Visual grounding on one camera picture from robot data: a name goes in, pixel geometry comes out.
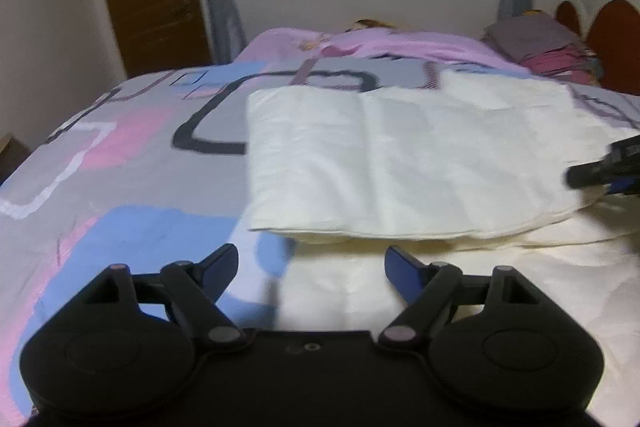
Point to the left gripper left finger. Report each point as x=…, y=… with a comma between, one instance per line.
x=194, y=289

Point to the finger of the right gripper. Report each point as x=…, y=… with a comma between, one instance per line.
x=619, y=170

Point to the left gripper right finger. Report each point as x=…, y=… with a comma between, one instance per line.
x=428, y=291

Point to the white puffer jacket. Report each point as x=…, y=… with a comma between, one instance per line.
x=470, y=172

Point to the stack of folded clothes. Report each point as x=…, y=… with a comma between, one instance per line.
x=539, y=43

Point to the patterned grey bed sheet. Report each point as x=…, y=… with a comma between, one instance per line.
x=126, y=181

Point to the red and white headboard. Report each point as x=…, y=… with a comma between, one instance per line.
x=612, y=34

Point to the wooden bedside furniture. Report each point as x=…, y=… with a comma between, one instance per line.
x=12, y=155

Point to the pink blanket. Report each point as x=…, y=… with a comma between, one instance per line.
x=279, y=44

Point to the yellow patterned pillow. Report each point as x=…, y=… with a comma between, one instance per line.
x=368, y=23

